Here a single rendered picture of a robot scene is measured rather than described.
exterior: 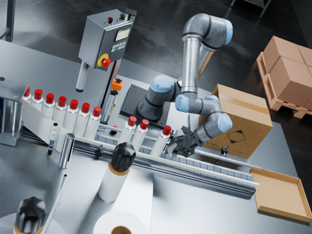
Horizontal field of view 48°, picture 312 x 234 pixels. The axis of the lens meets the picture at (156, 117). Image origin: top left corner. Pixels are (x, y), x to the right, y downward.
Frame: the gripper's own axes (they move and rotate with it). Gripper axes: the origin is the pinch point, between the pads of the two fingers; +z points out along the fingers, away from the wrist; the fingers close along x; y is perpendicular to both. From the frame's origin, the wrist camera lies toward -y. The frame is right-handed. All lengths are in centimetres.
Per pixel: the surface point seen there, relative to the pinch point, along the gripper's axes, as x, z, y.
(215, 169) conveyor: 27.5, -9.6, -1.7
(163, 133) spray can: -11.0, -6.9, 1.1
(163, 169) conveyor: 4.0, 5.5, 6.0
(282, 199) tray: 65, -26, 3
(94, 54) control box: -60, -13, 0
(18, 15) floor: -76, 153, -235
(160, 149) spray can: -4.9, 0.1, 2.7
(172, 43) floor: 77, 64, -283
